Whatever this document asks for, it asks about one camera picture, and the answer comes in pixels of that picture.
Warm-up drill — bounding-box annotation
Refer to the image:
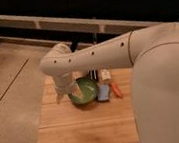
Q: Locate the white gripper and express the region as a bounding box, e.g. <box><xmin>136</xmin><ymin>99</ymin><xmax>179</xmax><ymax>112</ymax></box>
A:
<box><xmin>53</xmin><ymin>73</ymin><xmax>84</xmax><ymax>104</ymax></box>

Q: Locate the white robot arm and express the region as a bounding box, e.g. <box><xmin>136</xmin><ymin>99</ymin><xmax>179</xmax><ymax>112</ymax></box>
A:
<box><xmin>40</xmin><ymin>22</ymin><xmax>179</xmax><ymax>143</ymax></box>

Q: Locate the green bowl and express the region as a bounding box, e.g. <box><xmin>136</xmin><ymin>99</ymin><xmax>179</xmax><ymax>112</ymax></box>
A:
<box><xmin>68</xmin><ymin>77</ymin><xmax>99</xmax><ymax>105</ymax></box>

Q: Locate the wooden table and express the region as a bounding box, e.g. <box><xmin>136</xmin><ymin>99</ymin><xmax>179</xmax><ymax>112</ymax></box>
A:
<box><xmin>37</xmin><ymin>68</ymin><xmax>139</xmax><ymax>143</ymax></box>

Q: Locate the blue sponge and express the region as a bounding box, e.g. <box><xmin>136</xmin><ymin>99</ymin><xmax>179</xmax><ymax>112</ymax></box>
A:
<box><xmin>98</xmin><ymin>84</ymin><xmax>110</xmax><ymax>102</ymax></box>

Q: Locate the white bottle with label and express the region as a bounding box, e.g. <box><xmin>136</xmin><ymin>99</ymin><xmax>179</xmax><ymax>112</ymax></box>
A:
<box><xmin>100</xmin><ymin>69</ymin><xmax>111</xmax><ymax>83</ymax></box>

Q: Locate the white wall shelf rail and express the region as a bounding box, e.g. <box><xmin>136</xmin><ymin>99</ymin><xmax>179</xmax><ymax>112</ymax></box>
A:
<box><xmin>0</xmin><ymin>15</ymin><xmax>158</xmax><ymax>35</ymax></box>

